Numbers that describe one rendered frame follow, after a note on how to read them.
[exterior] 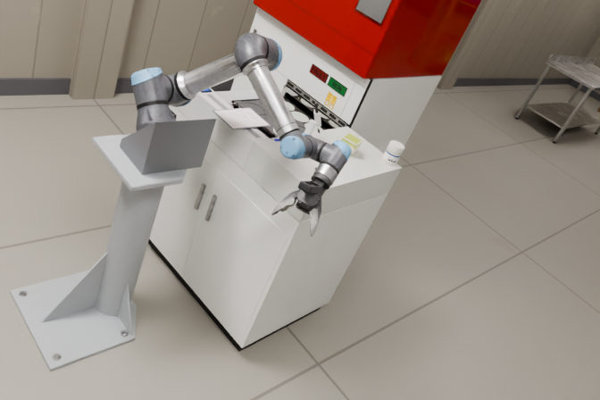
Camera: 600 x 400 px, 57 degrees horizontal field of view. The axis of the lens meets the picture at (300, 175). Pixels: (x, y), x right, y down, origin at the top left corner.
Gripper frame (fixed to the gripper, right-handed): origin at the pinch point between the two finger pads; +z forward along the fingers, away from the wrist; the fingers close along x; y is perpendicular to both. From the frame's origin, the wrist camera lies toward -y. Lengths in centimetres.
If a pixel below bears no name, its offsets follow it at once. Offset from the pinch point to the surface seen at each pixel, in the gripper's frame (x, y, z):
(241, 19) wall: 177, 171, -189
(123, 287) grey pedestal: 64, 62, 40
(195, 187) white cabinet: 63, 57, -12
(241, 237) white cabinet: 30, 53, -2
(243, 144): 43, 27, -29
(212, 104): 65, 26, -39
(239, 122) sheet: 49, 25, -36
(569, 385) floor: -143, 183, -54
